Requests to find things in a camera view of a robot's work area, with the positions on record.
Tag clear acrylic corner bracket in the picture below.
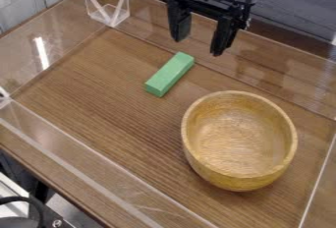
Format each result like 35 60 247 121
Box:
85 0 130 28

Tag black cable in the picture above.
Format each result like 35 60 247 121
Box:
0 196 46 228

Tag black metal clamp bracket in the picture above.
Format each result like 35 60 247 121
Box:
29 196 79 228

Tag clear acrylic tray walls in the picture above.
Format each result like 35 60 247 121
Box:
0 0 336 228

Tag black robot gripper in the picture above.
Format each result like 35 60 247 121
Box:
167 0 255 56

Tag green rectangular block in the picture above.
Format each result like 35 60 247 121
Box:
145 52 195 97

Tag brown wooden bowl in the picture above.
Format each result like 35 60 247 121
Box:
182 90 298 192

